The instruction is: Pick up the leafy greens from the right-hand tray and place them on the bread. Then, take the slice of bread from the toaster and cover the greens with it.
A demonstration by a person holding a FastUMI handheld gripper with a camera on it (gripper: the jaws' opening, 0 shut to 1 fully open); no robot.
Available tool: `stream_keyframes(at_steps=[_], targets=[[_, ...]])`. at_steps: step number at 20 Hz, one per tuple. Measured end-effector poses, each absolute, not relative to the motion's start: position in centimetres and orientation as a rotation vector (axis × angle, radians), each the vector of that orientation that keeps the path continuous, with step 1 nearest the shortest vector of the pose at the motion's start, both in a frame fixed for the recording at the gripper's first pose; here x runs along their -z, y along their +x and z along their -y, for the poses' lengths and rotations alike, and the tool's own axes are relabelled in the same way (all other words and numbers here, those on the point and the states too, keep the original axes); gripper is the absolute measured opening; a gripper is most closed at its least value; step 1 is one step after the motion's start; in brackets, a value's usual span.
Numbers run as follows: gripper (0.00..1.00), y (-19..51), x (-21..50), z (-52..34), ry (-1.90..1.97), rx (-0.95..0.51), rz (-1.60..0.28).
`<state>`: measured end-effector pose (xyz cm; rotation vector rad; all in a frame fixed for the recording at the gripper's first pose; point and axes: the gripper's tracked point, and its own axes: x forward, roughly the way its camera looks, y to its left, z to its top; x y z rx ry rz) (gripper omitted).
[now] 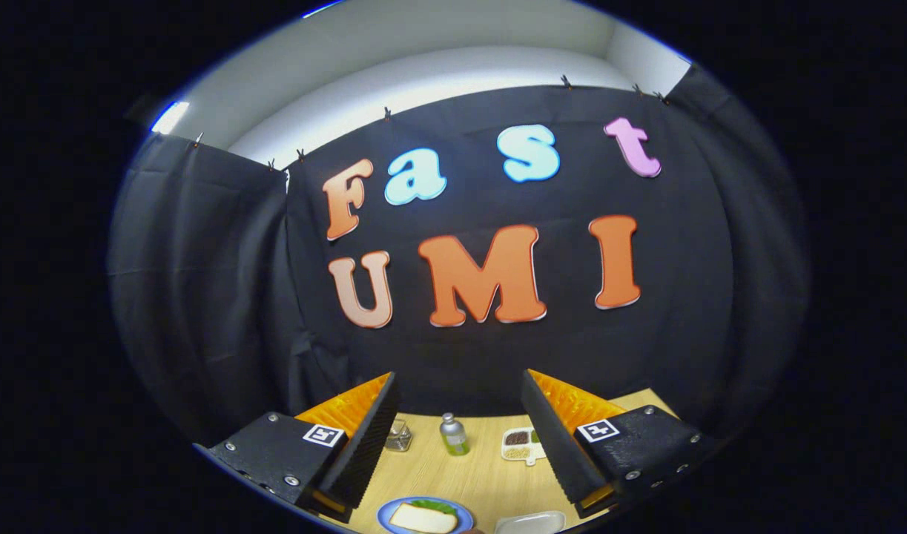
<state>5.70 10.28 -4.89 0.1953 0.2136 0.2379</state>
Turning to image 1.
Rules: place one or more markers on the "pile of yellow soybeans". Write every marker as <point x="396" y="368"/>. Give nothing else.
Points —
<point x="517" y="452"/>

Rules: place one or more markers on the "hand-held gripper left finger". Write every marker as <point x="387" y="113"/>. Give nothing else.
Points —
<point x="368" y="445"/>

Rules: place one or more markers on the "metal bottle with green label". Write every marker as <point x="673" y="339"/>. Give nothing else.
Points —
<point x="454" y="437"/>

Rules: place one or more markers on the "blue round plate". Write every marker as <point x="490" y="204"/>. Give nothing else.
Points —
<point x="385" y="515"/>

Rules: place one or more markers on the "toasted bread slice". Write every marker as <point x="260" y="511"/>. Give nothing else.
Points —
<point x="423" y="519"/>

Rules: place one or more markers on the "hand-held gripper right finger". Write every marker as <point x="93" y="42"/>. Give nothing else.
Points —
<point x="553" y="445"/>

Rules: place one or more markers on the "ceiling light strip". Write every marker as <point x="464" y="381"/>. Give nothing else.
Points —
<point x="170" y="117"/>

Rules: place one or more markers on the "white divided dish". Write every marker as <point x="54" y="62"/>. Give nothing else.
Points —
<point x="518" y="445"/>

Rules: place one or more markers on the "pile of dark red beans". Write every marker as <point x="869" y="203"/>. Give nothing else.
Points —
<point x="517" y="437"/>

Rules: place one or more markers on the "white square plate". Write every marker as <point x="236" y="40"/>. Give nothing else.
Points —
<point x="531" y="523"/>

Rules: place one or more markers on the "green lettuce leaf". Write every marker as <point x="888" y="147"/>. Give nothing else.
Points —
<point x="438" y="506"/>

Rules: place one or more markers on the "row of black cloth clips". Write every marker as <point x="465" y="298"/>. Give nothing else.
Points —
<point x="387" y="113"/>

